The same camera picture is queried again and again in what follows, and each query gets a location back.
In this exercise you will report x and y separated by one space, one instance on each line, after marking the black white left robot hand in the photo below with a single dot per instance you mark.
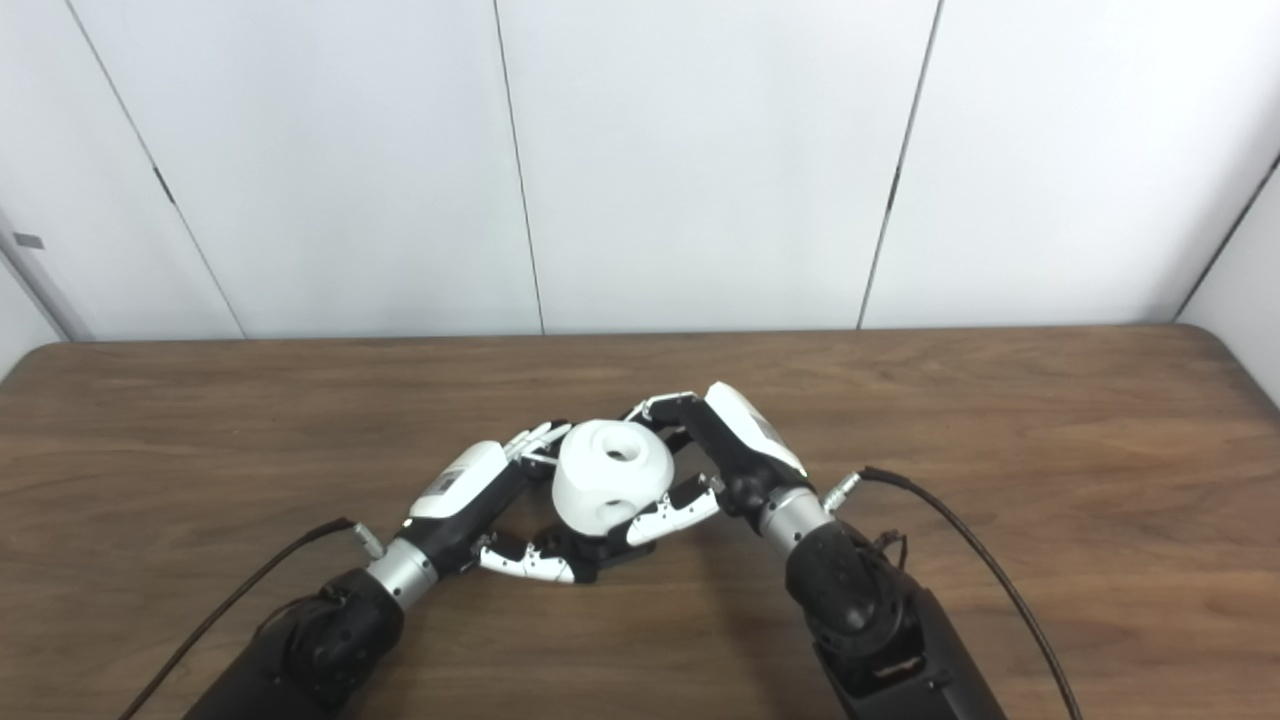
465 490

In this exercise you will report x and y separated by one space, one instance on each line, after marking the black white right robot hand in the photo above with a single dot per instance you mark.
745 450

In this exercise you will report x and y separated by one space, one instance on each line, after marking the round white plastic piece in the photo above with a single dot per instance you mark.
600 490

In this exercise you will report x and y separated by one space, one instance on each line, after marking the black flanged holder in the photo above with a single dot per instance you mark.
610 553

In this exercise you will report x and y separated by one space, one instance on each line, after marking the dark wall panel seam clip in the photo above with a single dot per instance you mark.
893 195
163 185

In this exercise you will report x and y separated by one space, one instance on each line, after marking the small grey wall label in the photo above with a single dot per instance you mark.
29 241

